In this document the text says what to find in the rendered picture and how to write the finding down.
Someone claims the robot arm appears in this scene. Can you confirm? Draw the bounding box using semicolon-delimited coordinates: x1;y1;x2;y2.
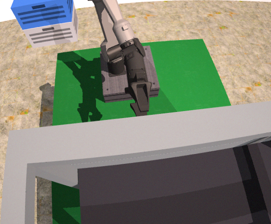
87;0;146;77

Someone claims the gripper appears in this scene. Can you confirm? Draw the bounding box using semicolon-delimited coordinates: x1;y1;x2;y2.
125;69;152;117

